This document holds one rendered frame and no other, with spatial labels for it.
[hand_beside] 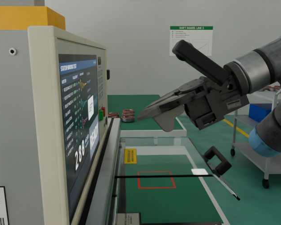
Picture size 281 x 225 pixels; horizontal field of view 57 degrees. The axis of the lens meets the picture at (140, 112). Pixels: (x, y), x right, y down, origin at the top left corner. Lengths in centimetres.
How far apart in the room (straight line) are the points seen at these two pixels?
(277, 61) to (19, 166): 45
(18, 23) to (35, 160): 387
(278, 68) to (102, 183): 37
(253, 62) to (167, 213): 64
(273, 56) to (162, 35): 518
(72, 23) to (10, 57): 555
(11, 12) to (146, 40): 269
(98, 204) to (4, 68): 20
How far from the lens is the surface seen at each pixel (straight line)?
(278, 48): 55
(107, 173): 43
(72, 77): 29
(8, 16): 415
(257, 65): 52
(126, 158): 61
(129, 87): 566
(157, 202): 105
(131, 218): 66
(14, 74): 24
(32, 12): 404
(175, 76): 572
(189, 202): 107
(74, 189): 30
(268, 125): 59
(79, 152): 32
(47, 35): 23
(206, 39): 585
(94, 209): 34
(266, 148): 62
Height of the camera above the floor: 130
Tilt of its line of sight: 12 degrees down
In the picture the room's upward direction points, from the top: straight up
